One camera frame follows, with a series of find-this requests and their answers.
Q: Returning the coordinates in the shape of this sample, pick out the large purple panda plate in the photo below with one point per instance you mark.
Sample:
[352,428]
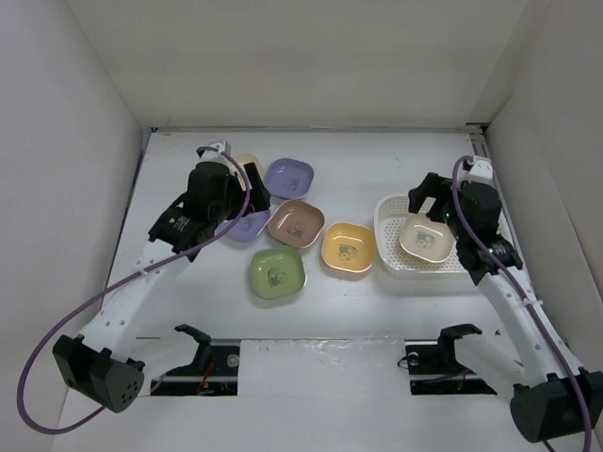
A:
[249,227]

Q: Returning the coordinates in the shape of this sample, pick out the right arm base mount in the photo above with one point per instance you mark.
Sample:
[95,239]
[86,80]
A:
[433,369]

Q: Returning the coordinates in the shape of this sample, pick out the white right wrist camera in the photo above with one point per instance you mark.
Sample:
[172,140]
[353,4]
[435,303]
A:
[479,170]

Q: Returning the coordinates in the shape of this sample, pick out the cream panda plate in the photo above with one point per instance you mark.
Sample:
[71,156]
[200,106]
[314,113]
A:
[248,158]

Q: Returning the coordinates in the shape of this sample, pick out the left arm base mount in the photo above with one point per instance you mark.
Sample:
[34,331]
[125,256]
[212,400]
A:
[212,371]

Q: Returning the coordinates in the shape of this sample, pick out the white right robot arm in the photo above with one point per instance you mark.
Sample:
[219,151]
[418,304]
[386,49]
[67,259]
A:
[549,391]

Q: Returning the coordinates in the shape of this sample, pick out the small purple panda plate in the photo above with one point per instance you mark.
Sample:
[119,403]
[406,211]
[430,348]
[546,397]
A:
[289,179]

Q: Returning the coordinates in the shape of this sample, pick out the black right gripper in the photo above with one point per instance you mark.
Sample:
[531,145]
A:
[431,186]

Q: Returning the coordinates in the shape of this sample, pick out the brown panda plate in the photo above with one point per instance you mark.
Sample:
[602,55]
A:
[296,224]

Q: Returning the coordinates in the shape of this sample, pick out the green panda plate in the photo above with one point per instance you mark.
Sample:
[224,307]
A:
[277,273]

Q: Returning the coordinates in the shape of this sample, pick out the aluminium rail right side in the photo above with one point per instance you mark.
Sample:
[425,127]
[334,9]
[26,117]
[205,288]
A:
[494,155]

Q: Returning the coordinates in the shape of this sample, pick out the white perforated plastic bin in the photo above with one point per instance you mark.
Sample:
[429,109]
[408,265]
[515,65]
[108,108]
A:
[406,274]

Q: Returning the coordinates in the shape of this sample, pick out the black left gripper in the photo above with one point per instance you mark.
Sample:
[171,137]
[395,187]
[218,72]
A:
[259,196]

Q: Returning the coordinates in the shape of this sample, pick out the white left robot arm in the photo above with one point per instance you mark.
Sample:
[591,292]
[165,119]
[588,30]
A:
[105,362]

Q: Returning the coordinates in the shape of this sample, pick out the beige panda plate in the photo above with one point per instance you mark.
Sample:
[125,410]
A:
[425,239]

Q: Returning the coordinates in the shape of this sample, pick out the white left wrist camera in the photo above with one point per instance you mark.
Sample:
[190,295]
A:
[218,151]

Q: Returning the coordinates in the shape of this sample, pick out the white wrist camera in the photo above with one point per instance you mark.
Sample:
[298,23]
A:
[218,151]
[479,170]

